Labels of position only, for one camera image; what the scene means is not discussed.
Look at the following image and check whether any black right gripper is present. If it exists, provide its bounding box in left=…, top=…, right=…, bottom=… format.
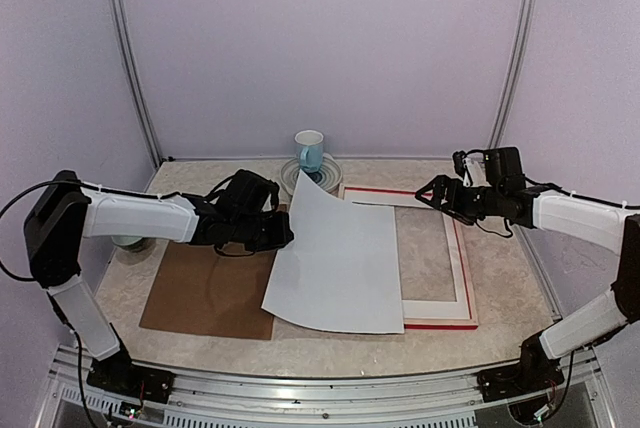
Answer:
left=417, top=174, right=506, bottom=225

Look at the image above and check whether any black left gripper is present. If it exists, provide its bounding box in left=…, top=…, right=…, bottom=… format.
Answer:
left=231, top=211, right=294, bottom=252

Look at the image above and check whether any cat photo print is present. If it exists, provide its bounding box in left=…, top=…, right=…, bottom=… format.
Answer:
left=262, top=174, right=404, bottom=334

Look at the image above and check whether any white mat board passe-partout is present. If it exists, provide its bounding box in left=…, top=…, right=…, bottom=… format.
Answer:
left=342, top=186, right=470, bottom=323

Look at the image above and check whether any red wooden picture frame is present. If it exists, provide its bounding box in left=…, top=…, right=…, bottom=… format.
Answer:
left=338, top=183, right=479, bottom=331

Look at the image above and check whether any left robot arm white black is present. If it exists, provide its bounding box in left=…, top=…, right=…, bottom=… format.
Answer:
left=24, top=169, right=294, bottom=393

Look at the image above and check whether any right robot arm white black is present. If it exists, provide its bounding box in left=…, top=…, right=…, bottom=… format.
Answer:
left=415, top=174, right=639, bottom=400

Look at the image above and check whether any brown cardboard backing board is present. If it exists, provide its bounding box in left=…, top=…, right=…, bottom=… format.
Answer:
left=139, top=242, right=276, bottom=341

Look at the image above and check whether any striped ceramic plate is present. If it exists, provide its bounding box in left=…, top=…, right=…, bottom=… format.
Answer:
left=279, top=153, right=343, bottom=196

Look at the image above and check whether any light blue ceramic mug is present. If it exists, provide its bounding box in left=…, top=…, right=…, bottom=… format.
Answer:
left=294, top=130, right=324, bottom=173

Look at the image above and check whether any small green ceramic bowl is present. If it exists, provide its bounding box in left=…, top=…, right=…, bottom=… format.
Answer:
left=111, top=235, right=151, bottom=253

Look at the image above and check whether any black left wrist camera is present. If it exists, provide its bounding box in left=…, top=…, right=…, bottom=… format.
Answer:
left=215, top=169, right=280, bottom=216

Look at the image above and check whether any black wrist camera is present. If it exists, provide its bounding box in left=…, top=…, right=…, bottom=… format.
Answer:
left=215, top=169, right=280, bottom=216
left=452, top=147, right=526, bottom=193

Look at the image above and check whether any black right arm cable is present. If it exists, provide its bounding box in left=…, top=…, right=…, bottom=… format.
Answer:
left=467, top=147, right=640, bottom=239

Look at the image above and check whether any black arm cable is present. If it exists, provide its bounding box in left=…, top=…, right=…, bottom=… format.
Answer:
left=467, top=147, right=640, bottom=239
left=0, top=180, right=186, bottom=424

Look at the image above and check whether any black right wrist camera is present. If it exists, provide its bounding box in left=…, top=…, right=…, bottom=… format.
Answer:
left=452, top=147, right=526, bottom=193

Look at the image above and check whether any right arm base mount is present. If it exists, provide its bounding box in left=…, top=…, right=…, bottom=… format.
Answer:
left=477, top=346, right=565, bottom=403

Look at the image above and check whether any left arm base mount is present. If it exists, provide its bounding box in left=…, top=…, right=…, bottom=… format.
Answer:
left=87, top=364, right=175, bottom=404

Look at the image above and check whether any aluminium front rail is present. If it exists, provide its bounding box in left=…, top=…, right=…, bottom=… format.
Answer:
left=34, top=342, right=614, bottom=428

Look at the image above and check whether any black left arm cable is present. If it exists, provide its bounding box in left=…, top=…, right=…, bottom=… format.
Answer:
left=0, top=180, right=186, bottom=424

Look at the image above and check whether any right aluminium corner post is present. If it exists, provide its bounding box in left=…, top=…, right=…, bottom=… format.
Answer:
left=487, top=0, right=536, bottom=149

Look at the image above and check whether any aluminium corner post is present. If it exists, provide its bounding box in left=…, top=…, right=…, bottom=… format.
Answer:
left=487, top=0, right=536, bottom=149
left=109, top=0, right=163, bottom=168

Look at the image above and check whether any left aluminium corner post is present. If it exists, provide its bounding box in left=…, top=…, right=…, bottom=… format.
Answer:
left=109, top=0, right=163, bottom=168

